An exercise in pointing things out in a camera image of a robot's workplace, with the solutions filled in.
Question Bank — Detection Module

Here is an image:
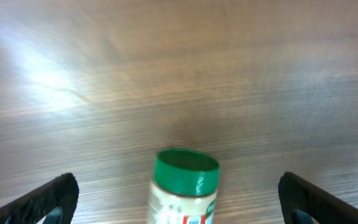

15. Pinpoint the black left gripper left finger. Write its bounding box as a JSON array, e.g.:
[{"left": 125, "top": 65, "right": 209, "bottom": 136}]
[{"left": 0, "top": 173, "right": 79, "bottom": 224}]

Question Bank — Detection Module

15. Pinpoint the green lid spice jar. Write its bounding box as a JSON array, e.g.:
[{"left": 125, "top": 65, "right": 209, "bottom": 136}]
[{"left": 147, "top": 148, "right": 221, "bottom": 224}]

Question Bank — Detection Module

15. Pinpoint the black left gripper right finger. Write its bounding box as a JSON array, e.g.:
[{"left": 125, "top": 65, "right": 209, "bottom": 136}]
[{"left": 278, "top": 172, "right": 358, "bottom": 224}]

